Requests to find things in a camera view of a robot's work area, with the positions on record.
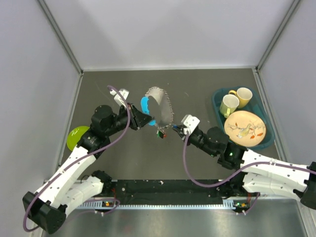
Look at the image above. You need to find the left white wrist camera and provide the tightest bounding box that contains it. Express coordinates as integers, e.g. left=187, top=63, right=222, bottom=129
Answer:
left=110, top=88, right=129, bottom=108

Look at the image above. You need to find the metal key disc blue handle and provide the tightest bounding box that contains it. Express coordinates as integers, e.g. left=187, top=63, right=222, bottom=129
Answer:
left=140, top=86, right=174, bottom=132

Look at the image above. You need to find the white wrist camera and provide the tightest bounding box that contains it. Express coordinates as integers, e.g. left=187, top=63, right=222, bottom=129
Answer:
left=110, top=88, right=129, bottom=108
left=181, top=115, right=200, bottom=133

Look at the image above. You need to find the yellow mug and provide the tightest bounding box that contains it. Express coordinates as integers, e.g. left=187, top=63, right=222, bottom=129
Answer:
left=229, top=87, right=253, bottom=109

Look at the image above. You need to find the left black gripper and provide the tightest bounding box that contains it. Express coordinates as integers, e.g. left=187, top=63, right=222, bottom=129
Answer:
left=105, top=102, right=154, bottom=136

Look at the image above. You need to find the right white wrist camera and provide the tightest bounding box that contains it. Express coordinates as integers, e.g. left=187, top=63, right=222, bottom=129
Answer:
left=181, top=115, right=200, bottom=133

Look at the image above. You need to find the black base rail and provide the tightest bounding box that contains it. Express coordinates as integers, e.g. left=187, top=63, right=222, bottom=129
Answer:
left=41, top=179, right=267, bottom=210

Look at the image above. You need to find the lime green plate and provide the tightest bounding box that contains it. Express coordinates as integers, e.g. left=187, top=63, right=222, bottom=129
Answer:
left=66, top=126, right=89, bottom=151

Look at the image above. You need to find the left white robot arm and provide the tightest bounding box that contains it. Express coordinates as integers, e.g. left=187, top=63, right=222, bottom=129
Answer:
left=22, top=104, right=153, bottom=234

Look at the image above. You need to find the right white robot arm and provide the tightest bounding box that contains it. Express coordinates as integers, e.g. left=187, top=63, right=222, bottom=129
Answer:
left=172, top=125, right=316, bottom=209

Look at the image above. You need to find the pale green mug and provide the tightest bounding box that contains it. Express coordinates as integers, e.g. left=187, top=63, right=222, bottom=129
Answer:
left=220, top=94, right=239, bottom=118

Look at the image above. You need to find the cream floral plate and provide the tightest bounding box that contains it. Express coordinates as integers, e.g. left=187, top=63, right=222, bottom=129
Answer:
left=224, top=111, right=267, bottom=147

